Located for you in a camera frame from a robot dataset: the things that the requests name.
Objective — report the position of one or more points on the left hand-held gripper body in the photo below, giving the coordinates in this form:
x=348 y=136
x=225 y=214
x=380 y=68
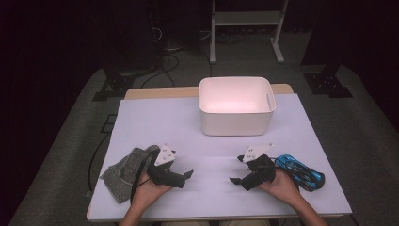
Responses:
x=164 y=155

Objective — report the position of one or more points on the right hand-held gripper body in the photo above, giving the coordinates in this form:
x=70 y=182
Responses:
x=260 y=172

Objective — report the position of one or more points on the white plastic bin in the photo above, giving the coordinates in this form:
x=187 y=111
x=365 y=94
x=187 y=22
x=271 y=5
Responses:
x=235 y=124

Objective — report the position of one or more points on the blue toy car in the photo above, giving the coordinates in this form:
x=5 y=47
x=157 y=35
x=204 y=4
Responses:
x=309 y=175

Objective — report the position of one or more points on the grey fluffy cloth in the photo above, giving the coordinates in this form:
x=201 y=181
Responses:
x=120 y=179

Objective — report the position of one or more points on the person's right hand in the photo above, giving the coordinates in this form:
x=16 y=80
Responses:
x=284 y=188

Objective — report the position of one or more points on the person's left hand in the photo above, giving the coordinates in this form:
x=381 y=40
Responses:
x=146 y=191

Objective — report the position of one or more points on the wooden table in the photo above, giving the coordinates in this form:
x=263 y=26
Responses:
x=156 y=92

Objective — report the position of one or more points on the black stand base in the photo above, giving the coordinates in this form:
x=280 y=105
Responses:
x=327 y=84
x=114 y=88

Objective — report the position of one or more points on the white metal stand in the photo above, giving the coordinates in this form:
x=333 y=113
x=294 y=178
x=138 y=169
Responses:
x=247 y=18

